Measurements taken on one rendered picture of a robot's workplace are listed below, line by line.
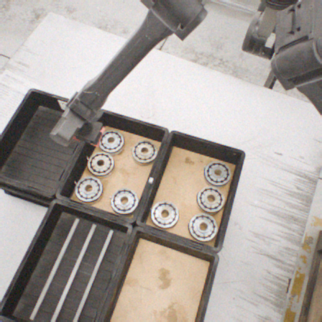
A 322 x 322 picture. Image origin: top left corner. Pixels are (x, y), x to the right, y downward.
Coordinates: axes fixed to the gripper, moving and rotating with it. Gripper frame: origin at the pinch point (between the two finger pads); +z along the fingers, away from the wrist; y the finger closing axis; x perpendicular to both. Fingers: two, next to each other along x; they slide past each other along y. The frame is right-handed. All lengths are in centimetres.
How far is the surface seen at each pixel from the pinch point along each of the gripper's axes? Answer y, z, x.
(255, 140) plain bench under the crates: 57, 38, 42
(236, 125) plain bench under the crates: 47, 39, 47
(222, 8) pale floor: 12, 113, 203
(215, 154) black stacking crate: 41, 22, 20
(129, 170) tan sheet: 10.9, 24.1, 3.3
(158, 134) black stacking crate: 17.2, 19.3, 19.8
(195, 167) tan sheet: 34.9, 24.5, 13.4
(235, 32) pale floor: 29, 112, 180
